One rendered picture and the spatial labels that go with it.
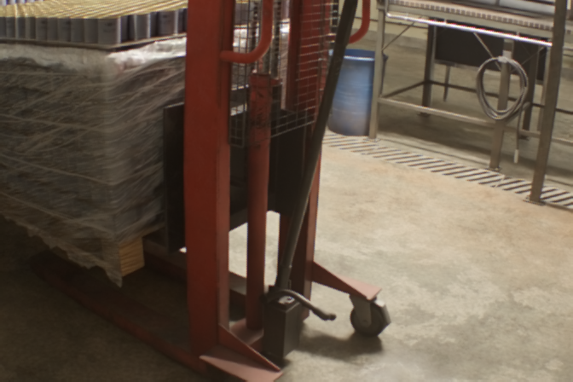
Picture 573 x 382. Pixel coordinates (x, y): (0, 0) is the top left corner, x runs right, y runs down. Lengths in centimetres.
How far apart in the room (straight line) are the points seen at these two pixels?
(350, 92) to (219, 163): 315
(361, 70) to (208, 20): 318
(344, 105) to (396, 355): 284
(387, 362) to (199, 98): 119
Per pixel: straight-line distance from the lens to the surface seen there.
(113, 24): 176
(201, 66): 174
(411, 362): 237
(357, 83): 483
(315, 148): 190
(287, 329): 219
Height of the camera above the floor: 140
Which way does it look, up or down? 18 degrees down
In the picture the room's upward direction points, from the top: 3 degrees clockwise
